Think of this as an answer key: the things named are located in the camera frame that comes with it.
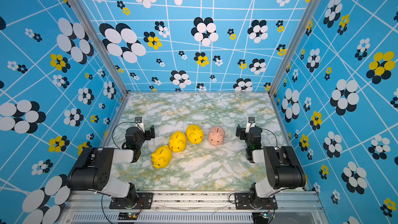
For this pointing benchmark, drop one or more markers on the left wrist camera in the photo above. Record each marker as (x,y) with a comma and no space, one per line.
(139,123)

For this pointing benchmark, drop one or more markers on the aluminium corner post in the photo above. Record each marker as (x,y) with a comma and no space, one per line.
(295,41)
(84,19)

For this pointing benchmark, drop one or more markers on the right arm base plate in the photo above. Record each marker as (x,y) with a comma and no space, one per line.
(249,201)

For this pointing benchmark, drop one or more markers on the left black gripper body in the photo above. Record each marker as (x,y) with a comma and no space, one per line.
(147,136)

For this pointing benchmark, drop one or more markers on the pink piggy bank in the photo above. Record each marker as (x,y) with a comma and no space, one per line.
(216,136)

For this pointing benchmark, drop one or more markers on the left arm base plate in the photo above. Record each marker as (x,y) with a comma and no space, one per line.
(135,201)

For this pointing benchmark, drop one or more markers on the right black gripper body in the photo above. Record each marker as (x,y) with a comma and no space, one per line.
(242,131)

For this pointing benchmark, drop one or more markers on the yellow piggy bank back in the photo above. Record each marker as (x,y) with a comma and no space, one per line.
(194,134)

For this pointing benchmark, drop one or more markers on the yellow piggy bank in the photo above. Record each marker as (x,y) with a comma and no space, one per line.
(161,157)
(177,142)
(194,134)

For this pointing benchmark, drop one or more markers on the aluminium front rail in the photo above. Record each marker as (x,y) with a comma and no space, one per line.
(197,207)

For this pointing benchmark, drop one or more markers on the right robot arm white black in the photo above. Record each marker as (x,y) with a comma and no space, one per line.
(283,169)

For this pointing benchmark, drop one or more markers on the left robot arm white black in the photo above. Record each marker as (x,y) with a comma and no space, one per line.
(92,171)

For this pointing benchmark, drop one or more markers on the yellow piggy bank front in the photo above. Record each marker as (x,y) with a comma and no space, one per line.
(161,157)

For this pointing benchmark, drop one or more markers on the right aluminium corner post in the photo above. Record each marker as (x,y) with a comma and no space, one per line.
(295,41)

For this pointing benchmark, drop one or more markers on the left aluminium corner post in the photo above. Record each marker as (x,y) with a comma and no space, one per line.
(84,19)

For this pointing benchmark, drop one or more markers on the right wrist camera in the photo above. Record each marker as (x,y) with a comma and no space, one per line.
(251,120)

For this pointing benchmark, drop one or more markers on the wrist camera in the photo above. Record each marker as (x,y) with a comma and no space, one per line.
(251,120)
(139,123)

